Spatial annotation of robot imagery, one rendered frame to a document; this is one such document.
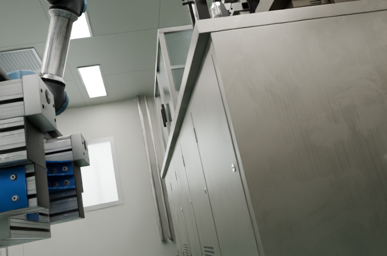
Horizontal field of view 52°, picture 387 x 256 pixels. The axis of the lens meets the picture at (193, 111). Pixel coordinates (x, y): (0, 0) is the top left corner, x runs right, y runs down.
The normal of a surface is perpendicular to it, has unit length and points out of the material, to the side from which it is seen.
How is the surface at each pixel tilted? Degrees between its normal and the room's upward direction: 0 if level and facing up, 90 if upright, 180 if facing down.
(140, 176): 90
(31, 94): 90
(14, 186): 90
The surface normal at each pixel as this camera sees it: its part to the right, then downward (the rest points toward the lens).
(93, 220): 0.11, -0.31
